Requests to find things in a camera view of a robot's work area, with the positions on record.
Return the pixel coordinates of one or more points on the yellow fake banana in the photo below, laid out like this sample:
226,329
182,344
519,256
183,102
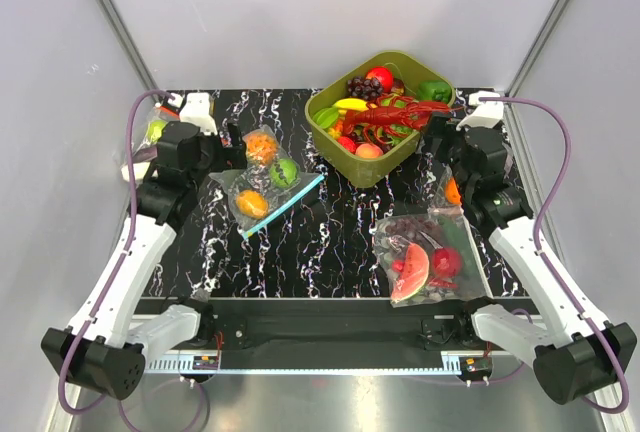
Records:
352,104

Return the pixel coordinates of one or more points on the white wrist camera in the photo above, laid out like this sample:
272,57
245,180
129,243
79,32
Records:
198,110
487,111

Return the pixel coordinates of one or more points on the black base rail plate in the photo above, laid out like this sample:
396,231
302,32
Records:
358,328

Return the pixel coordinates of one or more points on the white slotted cable duct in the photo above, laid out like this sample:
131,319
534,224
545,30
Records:
429,364

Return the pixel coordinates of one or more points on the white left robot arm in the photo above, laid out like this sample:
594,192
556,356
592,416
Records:
99,349

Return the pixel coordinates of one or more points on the red fake apple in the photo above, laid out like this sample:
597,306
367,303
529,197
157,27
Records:
383,77

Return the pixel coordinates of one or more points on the yellow-orange fake fruit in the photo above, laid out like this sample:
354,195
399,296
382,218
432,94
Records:
252,204

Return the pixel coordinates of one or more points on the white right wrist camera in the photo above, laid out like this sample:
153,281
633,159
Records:
487,111

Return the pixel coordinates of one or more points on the fake watermelon slice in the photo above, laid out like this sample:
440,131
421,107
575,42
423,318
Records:
414,274

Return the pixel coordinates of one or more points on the red fake lobster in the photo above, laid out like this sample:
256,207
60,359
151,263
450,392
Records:
414,115

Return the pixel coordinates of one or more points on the red fake pomegranate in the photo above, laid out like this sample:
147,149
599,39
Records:
446,262

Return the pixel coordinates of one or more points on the bag with watermelon slice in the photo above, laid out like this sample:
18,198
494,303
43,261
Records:
431,230

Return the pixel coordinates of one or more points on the orange netted fake fruit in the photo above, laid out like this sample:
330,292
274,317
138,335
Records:
261,147

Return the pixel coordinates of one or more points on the bag with fake vegetables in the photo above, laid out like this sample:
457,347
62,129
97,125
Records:
147,131

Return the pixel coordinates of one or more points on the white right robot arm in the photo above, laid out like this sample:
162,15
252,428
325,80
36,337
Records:
577,350

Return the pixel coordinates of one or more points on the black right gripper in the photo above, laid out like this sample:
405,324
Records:
443,128

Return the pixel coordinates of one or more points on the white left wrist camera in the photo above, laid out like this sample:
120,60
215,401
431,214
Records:
198,110

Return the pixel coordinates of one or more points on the olive green plastic bin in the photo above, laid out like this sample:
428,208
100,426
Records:
366,172

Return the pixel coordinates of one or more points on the dark purple fake grapes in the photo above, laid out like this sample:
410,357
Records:
368,89

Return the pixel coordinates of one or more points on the blue zip top bag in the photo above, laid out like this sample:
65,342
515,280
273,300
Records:
256,177

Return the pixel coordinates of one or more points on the green fake bell pepper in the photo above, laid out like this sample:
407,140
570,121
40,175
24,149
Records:
435,91

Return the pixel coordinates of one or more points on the green fake melon ball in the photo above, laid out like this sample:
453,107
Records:
283,173

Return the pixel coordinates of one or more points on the fake peach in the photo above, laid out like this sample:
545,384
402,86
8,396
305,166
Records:
368,151

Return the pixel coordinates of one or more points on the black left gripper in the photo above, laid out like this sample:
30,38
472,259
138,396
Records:
230,157

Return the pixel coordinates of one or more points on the fake orange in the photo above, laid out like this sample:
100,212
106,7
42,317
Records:
451,193

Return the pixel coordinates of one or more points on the bag with corn and orange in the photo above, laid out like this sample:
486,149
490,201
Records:
439,203

